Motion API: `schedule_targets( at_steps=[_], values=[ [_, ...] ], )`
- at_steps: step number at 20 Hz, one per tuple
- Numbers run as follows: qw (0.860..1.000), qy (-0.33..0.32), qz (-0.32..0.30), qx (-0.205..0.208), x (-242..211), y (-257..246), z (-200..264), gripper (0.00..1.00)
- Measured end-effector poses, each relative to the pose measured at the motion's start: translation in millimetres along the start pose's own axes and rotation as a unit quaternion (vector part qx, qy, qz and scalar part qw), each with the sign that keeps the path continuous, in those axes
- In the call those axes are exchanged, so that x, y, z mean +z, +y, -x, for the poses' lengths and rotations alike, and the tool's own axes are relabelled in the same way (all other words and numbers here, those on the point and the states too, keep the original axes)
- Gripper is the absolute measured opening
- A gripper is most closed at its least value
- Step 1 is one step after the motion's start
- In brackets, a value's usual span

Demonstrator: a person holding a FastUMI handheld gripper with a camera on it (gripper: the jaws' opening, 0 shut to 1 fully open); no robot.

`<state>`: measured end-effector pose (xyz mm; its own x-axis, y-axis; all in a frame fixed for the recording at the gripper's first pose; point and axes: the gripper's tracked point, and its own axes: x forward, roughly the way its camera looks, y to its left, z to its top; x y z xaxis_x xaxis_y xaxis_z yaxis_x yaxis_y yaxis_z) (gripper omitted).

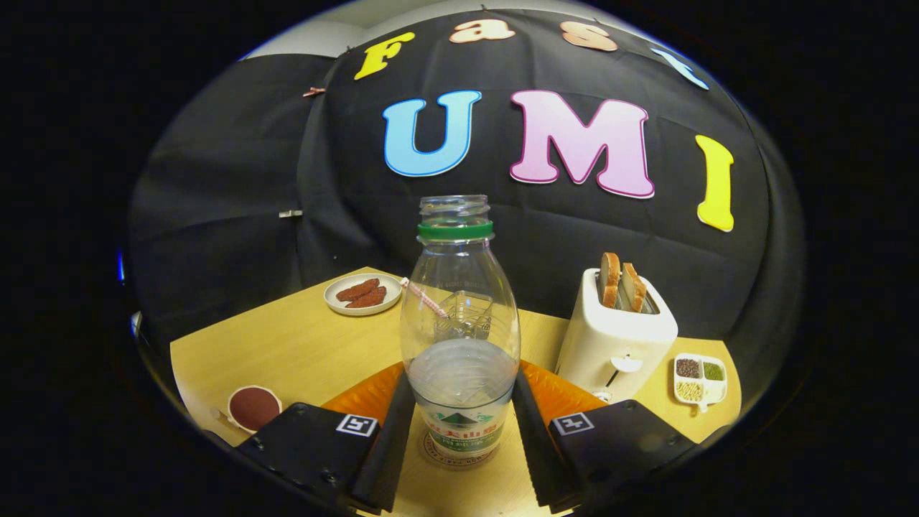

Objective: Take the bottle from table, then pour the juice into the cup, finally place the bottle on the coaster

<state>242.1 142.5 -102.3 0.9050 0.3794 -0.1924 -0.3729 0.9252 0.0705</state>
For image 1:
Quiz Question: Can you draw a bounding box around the white toaster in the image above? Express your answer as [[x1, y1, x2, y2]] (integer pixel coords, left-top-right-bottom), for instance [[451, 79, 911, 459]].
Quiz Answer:
[[554, 268, 679, 404]]

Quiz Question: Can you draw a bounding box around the toast slice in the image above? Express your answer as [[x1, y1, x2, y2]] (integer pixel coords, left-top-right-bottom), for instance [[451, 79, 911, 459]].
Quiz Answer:
[[600, 252, 622, 309], [621, 263, 648, 313]]

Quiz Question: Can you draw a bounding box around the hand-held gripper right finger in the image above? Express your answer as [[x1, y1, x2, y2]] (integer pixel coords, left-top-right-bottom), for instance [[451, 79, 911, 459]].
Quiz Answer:
[[511, 359, 697, 514]]

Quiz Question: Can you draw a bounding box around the black backdrop cloth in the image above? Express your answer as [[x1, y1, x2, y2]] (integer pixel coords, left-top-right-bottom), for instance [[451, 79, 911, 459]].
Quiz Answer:
[[129, 7, 805, 432]]

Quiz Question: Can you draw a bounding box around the white round plate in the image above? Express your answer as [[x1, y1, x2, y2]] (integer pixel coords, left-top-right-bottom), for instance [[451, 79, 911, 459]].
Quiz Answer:
[[324, 273, 403, 317]]

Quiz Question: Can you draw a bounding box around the wooden table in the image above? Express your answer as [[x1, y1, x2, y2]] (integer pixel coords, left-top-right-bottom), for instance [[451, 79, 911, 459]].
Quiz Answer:
[[169, 267, 744, 517]]

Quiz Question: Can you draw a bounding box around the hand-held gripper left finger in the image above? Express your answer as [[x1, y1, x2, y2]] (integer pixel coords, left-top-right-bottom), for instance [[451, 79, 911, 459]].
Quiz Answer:
[[237, 361, 417, 514]]

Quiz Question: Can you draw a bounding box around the red white striped straw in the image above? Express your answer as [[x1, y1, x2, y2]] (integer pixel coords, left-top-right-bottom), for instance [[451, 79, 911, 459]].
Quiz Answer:
[[400, 278, 450, 319]]

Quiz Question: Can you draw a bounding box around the wire mesh holder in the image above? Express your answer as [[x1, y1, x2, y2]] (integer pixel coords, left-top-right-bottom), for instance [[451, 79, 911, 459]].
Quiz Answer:
[[434, 291, 496, 340]]

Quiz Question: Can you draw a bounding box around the round wooden coaster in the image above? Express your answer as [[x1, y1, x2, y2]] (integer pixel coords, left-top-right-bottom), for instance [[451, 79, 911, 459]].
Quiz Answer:
[[421, 429, 507, 471]]

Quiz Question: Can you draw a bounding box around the beige cup with wooden handle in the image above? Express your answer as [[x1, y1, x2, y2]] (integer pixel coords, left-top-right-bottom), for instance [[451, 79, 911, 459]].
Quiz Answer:
[[215, 385, 283, 434]]

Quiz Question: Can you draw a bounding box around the white divided seed dish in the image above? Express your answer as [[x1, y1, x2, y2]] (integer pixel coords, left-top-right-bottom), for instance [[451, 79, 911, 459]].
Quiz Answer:
[[673, 353, 728, 414]]

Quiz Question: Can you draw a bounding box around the clear plastic bottle green collar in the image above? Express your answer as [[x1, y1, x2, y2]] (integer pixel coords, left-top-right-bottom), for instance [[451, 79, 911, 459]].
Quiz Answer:
[[399, 195, 522, 460]]

